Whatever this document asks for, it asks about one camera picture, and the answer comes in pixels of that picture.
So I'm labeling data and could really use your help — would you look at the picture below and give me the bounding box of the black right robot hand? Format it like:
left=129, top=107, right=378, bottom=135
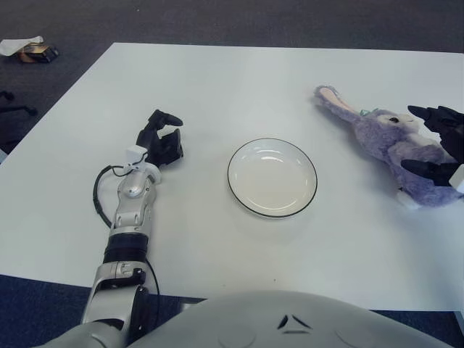
left=400, top=104, right=464, bottom=187

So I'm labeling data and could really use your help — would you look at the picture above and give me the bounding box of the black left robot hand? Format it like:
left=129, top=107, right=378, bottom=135
left=136, top=108, right=186, bottom=168

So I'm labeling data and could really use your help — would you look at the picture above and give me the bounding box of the purple plush bunny doll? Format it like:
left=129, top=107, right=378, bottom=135
left=312, top=84, right=464, bottom=210

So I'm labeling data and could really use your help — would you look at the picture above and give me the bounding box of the white plate with black rim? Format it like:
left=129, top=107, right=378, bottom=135
left=227, top=138, right=319, bottom=220

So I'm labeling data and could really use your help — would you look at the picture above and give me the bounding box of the white box on left wrist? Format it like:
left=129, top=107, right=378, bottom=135
left=126, top=145, right=149, bottom=167

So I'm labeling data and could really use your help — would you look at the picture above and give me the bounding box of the white box on wrist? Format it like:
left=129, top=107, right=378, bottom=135
left=126, top=145, right=149, bottom=167
left=448, top=169, right=464, bottom=194

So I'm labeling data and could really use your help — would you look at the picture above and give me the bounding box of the white box on right wrist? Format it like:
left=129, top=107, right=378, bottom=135
left=448, top=169, right=464, bottom=194

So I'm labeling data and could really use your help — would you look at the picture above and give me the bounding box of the black office chair base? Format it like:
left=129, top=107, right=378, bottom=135
left=0, top=90, right=38, bottom=117

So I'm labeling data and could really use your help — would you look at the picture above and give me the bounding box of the white cloth on floor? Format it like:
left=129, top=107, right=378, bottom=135
left=0, top=35, right=46, bottom=57

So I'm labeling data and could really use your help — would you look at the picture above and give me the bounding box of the grey robot torso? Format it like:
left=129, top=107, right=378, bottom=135
left=54, top=289, right=464, bottom=348

